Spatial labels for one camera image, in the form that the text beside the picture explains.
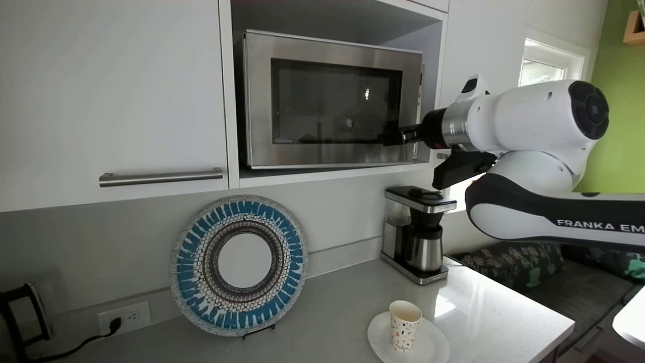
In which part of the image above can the white wall outlet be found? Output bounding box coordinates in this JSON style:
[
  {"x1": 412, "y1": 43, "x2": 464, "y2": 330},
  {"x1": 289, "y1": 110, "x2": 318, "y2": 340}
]
[{"x1": 94, "y1": 298, "x2": 153, "y2": 338}]

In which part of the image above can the green floral cushion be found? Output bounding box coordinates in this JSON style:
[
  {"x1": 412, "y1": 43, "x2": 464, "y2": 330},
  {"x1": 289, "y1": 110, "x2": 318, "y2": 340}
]
[{"x1": 563, "y1": 243, "x2": 645, "y2": 284}]

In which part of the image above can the white speckled cup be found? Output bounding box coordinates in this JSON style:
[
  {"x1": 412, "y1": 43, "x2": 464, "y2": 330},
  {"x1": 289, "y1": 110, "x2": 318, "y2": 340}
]
[{"x1": 388, "y1": 298, "x2": 426, "y2": 358}]

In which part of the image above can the shiny metal toaster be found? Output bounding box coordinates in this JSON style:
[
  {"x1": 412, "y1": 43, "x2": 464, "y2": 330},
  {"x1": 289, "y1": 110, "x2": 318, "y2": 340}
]
[{"x1": 0, "y1": 283, "x2": 54, "y2": 363}]

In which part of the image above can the white framed window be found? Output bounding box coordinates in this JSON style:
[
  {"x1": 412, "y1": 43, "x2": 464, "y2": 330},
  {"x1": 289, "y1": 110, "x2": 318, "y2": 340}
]
[{"x1": 515, "y1": 34, "x2": 594, "y2": 91}]

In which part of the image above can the white saucer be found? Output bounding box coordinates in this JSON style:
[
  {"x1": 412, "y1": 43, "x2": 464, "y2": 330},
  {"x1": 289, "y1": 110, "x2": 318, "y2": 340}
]
[{"x1": 364, "y1": 309, "x2": 454, "y2": 363}]

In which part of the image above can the blue patterned decorative plate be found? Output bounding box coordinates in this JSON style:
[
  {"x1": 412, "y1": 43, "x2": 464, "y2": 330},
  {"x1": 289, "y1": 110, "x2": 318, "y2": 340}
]
[{"x1": 169, "y1": 194, "x2": 312, "y2": 342}]

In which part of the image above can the black plate stand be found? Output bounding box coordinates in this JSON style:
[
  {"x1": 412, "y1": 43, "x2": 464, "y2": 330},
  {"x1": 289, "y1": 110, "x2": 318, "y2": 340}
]
[{"x1": 240, "y1": 321, "x2": 278, "y2": 344}]

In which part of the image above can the steel and black coffee maker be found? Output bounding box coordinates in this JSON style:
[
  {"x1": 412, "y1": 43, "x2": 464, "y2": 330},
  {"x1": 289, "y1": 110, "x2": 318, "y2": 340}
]
[{"x1": 379, "y1": 184, "x2": 459, "y2": 289}]

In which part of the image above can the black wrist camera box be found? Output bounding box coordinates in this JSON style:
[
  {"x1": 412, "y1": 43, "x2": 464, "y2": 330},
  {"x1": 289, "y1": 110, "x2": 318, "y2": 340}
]
[{"x1": 430, "y1": 145, "x2": 499, "y2": 192}]

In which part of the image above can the black toaster power cable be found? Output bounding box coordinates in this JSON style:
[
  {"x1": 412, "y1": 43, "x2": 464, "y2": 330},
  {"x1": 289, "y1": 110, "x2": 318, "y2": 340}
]
[{"x1": 36, "y1": 318, "x2": 128, "y2": 363}]

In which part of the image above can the stainless steel microwave door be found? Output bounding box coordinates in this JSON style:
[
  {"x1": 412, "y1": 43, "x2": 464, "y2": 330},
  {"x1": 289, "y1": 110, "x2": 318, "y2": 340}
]
[{"x1": 242, "y1": 26, "x2": 433, "y2": 171}]

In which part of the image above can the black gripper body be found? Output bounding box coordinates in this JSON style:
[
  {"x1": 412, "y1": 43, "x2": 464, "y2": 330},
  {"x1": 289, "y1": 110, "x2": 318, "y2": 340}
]
[{"x1": 400, "y1": 106, "x2": 449, "y2": 152}]

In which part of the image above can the wooden wall shelf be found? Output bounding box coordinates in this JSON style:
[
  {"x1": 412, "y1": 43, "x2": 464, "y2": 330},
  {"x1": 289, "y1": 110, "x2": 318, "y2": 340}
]
[{"x1": 618, "y1": 9, "x2": 645, "y2": 49}]

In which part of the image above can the dark floral cushion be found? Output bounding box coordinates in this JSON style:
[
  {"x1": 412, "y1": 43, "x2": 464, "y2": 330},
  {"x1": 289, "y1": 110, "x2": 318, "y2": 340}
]
[{"x1": 461, "y1": 241, "x2": 567, "y2": 294}]

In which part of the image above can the long steel cabinet handle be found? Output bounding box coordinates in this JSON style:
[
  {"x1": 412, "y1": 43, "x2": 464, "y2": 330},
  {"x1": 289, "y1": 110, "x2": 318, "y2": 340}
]
[{"x1": 96, "y1": 166, "x2": 226, "y2": 190}]

